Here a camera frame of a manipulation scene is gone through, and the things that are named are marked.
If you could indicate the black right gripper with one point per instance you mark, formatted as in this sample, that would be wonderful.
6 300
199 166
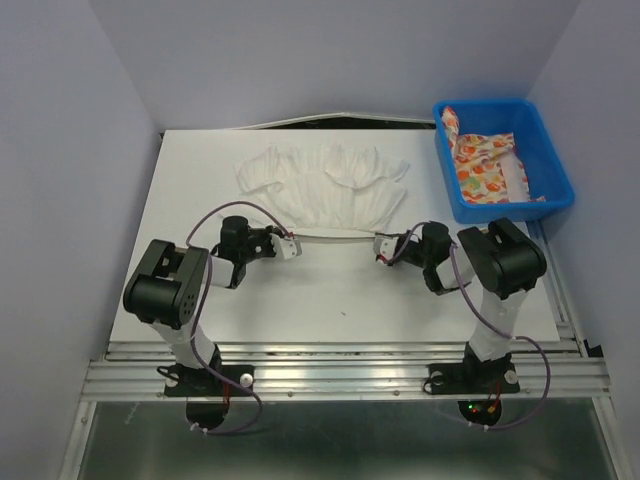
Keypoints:
395 257

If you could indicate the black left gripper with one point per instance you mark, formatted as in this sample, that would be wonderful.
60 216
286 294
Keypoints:
264 232

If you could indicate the white ruffled skirt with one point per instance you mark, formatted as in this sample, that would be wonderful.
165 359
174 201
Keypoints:
328 190

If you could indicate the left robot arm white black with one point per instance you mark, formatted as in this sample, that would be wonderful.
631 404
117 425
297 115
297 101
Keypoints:
165 287

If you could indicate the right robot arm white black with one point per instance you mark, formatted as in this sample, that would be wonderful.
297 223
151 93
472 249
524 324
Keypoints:
494 269

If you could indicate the orange floral patterned skirt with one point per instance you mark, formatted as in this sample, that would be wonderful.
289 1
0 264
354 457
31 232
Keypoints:
487 167

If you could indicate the blue plastic bin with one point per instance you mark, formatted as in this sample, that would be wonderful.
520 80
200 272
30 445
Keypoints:
534 148

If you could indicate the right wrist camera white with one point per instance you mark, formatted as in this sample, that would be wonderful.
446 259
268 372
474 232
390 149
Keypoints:
384 247

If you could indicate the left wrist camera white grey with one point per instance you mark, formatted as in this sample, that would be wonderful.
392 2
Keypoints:
285 248

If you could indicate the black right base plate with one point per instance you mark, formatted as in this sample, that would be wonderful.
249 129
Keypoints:
466 380

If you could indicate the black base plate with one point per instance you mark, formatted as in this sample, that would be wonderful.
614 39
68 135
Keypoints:
235 382
466 380

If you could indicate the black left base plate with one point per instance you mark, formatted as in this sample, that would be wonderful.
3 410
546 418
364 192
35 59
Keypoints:
235 382

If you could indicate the aluminium rail frame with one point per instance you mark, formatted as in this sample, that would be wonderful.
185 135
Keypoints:
354 411

